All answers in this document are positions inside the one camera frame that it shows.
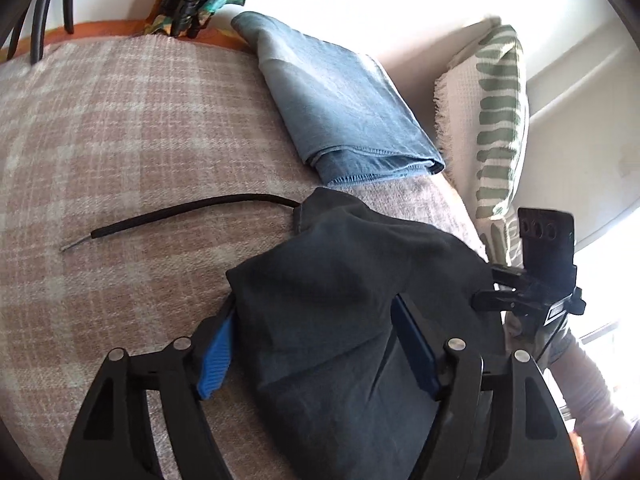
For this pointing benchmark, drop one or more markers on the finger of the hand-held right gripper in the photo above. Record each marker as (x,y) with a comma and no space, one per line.
(510,275)
(500,301)

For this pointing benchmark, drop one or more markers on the beige plaid blanket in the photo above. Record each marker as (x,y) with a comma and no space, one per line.
(125,135)

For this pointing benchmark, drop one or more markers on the orange patterned bedsheet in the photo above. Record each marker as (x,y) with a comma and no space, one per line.
(100,27)

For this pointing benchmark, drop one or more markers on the folded blue jeans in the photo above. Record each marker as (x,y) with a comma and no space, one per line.
(330,100)

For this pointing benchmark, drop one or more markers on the green striped cushion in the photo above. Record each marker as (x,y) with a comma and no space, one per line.
(500,110)

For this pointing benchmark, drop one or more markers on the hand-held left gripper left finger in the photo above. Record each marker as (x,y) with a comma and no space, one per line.
(215,355)

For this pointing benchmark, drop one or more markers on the person's right forearm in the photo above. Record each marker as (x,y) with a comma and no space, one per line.
(595,400)

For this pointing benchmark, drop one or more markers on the white fringed cushion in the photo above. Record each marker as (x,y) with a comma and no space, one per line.
(460,110)

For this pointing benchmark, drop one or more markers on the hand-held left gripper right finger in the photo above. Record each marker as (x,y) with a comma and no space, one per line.
(412,350)

